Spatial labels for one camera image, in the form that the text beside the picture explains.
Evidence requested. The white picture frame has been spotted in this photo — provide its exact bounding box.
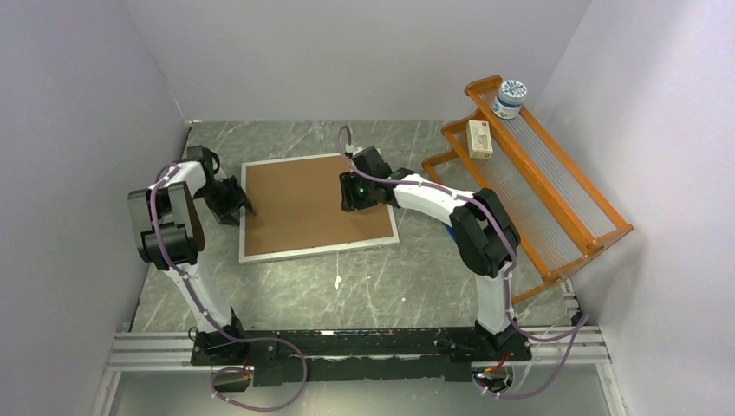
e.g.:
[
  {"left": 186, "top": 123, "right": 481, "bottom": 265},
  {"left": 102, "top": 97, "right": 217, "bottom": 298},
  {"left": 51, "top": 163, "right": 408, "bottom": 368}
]
[{"left": 238, "top": 153, "right": 400, "bottom": 265}]

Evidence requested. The small cream box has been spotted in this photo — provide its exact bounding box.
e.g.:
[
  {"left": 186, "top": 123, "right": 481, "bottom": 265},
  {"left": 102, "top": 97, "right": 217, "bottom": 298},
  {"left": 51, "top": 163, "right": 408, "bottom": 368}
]
[{"left": 465, "top": 120, "right": 493, "bottom": 159}]

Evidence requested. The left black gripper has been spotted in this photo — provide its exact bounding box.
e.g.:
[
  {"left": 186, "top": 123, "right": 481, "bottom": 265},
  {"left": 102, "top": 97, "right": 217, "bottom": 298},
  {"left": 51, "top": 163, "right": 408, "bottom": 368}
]
[{"left": 196, "top": 177, "right": 255, "bottom": 228}]

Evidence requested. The purple cable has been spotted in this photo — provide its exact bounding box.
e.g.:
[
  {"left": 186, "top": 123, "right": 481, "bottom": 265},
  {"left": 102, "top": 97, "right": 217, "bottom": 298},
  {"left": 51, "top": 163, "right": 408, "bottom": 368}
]
[
  {"left": 336, "top": 126, "right": 590, "bottom": 401},
  {"left": 149, "top": 164, "right": 309, "bottom": 413}
]

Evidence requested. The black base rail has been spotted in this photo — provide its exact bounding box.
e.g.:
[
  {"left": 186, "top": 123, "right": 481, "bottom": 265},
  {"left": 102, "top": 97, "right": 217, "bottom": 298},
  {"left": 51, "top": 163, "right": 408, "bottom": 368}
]
[{"left": 188, "top": 319, "right": 532, "bottom": 387}]

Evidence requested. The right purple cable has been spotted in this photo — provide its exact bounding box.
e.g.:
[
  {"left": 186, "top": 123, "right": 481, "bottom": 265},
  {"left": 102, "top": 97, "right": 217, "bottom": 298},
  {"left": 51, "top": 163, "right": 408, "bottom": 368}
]
[{"left": 336, "top": 126, "right": 590, "bottom": 401}]

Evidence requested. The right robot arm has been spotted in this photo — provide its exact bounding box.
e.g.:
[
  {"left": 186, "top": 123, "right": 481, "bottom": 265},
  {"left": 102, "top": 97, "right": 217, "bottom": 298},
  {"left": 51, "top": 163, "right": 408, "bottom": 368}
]
[{"left": 339, "top": 146, "right": 520, "bottom": 360}]

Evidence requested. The brown backing board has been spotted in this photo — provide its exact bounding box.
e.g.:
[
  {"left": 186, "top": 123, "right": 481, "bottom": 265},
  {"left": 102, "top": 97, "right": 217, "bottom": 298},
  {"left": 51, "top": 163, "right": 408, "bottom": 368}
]
[{"left": 244, "top": 156, "right": 394, "bottom": 257}]

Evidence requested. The blue white round jar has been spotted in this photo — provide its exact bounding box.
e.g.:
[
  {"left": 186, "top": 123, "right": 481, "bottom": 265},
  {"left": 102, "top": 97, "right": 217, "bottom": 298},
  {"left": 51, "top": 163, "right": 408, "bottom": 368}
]
[{"left": 491, "top": 80, "right": 528, "bottom": 120}]

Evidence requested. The orange wooden shelf rack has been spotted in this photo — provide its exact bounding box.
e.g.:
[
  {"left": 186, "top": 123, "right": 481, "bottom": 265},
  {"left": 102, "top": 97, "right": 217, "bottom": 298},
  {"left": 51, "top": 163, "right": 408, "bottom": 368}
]
[{"left": 422, "top": 75, "right": 634, "bottom": 303}]

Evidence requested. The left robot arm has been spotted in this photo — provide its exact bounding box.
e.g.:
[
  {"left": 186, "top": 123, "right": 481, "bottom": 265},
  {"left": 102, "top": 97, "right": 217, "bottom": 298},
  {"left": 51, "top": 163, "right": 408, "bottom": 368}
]
[{"left": 127, "top": 146, "right": 255, "bottom": 365}]

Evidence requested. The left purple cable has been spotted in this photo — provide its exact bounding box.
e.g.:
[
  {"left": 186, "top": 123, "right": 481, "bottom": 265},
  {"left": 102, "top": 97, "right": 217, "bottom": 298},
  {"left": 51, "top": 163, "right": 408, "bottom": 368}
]
[{"left": 149, "top": 164, "right": 309, "bottom": 413}]

